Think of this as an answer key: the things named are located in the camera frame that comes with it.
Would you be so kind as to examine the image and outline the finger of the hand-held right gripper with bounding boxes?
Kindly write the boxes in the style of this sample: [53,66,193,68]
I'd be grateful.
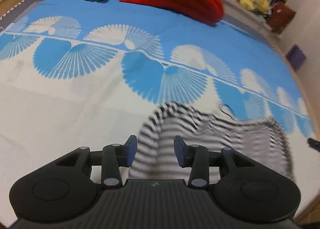
[307,137,320,153]

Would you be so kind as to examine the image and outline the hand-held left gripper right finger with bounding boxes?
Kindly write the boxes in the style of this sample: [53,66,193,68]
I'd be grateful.
[173,135,253,190]

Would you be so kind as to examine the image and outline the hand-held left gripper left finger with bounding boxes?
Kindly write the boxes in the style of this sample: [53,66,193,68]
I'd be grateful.
[56,135,138,190]

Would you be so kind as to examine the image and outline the striped hoodie with white vest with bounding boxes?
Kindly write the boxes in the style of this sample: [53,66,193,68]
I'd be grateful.
[129,101,297,185]

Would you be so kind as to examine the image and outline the blue patterned bedsheet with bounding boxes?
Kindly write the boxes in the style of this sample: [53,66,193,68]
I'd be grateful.
[0,0,318,222]

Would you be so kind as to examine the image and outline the dark red cushion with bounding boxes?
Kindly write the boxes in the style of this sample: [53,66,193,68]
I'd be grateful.
[270,1,297,35]

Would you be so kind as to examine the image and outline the white window ledge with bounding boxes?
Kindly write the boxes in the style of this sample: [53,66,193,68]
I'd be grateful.
[219,0,277,33]

